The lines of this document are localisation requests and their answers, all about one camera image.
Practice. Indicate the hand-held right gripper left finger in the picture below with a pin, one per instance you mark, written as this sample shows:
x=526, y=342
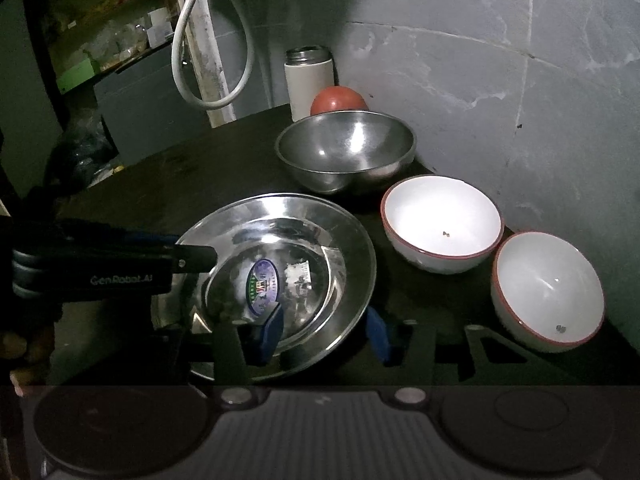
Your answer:
x=266, y=336

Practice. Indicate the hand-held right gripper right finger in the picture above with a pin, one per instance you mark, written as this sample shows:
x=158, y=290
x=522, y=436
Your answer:
x=377, y=336

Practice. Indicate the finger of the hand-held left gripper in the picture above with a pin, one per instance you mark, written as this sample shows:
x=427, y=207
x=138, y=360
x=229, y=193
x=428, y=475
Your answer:
x=152, y=238
x=196, y=258

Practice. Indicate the plain stainless steel plate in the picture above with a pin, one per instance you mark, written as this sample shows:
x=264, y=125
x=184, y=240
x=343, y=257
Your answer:
x=167, y=310

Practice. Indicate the white bowl with red rim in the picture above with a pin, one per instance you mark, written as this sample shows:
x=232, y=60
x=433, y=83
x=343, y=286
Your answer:
x=547, y=290
x=442, y=222

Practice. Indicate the bowl with red-white interior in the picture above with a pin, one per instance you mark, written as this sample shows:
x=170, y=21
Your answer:
x=345, y=155

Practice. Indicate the person's left hand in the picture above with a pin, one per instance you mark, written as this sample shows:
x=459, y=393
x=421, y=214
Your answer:
x=22, y=355

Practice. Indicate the dark plastic bag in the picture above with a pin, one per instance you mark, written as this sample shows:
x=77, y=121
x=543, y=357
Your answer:
x=85, y=145

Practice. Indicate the grey cabinet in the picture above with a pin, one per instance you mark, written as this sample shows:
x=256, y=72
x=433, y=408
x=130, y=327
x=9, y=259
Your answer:
x=145, y=110

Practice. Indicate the white pipe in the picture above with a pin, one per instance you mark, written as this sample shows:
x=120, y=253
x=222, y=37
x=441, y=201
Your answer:
x=207, y=60

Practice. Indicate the red ball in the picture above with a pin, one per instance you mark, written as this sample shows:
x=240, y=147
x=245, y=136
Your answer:
x=339, y=101

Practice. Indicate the cluttered shelf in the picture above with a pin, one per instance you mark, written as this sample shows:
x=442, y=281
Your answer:
x=100, y=20

